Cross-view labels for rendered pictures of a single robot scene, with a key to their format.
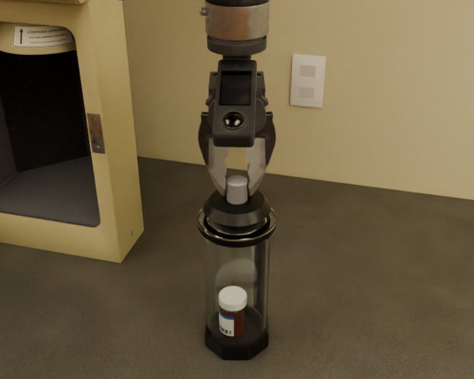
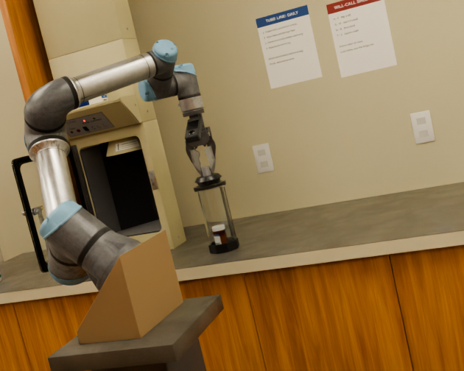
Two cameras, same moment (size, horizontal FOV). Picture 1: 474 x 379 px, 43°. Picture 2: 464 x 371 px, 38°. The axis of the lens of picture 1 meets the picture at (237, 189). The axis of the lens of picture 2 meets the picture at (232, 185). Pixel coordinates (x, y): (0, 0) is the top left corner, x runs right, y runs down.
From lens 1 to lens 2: 1.57 m
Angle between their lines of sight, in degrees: 25
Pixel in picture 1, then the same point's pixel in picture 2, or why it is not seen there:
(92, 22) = (145, 130)
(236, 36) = (190, 108)
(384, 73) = (298, 143)
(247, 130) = (196, 133)
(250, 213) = (211, 176)
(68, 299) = not seen: hidden behind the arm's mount
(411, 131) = (322, 170)
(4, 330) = not seen: hidden behind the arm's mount
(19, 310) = not seen: hidden behind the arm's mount
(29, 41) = (121, 148)
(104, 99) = (155, 163)
